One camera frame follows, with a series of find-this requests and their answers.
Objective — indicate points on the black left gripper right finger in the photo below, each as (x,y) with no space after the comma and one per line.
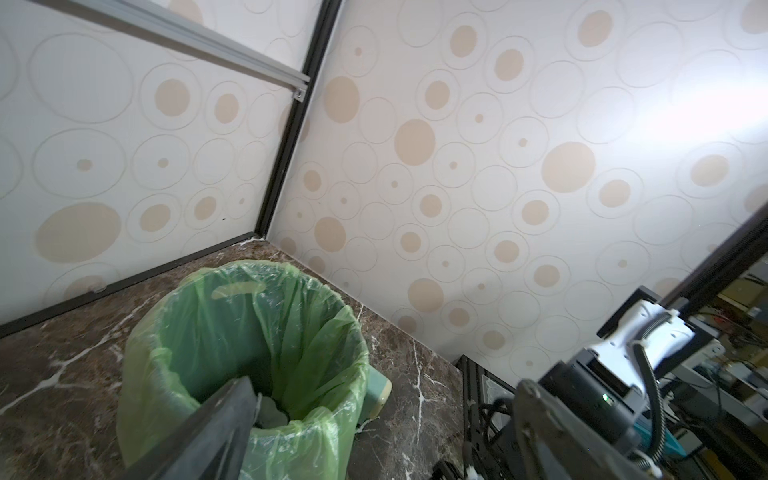
(555,444)

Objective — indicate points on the mint green pencil sharpener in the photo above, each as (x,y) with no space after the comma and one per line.
(377,393)

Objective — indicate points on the silver aluminium crossbar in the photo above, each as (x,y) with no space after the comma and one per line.
(161,26)

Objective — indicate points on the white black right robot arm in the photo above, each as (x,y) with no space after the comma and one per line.
(599,415)

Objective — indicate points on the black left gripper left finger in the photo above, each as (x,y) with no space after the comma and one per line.
(210,444)

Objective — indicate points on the green plastic bin liner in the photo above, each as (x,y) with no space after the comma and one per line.
(293,337)

